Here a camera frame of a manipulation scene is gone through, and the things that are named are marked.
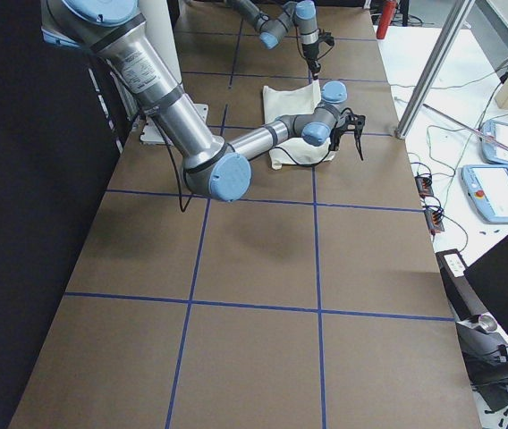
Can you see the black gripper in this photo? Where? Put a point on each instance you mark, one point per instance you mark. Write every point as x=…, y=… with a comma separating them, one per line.
x=310, y=53
x=335, y=136

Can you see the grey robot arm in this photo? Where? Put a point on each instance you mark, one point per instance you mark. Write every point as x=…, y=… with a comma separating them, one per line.
x=300, y=15
x=211, y=167

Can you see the near teach pendant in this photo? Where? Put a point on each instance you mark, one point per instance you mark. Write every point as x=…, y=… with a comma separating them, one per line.
x=487, y=188

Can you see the red cylinder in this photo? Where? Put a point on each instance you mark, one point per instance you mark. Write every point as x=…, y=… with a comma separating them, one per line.
x=385, y=18

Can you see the black power strip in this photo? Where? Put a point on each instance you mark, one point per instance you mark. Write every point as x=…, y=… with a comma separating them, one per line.
x=431, y=205

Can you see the grey aluminium frame post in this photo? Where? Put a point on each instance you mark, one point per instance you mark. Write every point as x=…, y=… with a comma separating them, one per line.
x=444, y=43

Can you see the metal reacher stick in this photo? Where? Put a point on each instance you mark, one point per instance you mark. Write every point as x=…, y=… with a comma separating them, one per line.
x=491, y=140

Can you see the metal cup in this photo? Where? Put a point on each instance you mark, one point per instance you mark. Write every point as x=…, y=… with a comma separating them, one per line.
x=486, y=323

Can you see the black box with label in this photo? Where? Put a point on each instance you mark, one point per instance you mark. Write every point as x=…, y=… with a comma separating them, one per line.
x=464, y=300

